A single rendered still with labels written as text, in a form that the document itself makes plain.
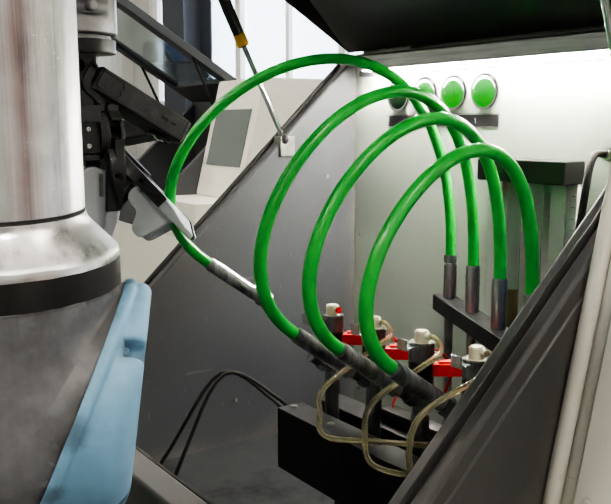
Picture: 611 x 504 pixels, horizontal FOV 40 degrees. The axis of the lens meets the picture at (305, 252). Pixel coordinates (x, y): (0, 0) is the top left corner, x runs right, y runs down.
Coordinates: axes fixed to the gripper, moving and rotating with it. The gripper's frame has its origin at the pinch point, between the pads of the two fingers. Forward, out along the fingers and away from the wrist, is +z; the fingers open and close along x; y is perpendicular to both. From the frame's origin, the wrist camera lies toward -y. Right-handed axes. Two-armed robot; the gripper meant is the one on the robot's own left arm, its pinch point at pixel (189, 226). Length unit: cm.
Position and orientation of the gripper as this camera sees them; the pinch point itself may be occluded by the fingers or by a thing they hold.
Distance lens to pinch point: 106.5
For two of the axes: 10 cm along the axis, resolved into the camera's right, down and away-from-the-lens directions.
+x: -0.1, -0.7, -10.0
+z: 6.9, 7.2, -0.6
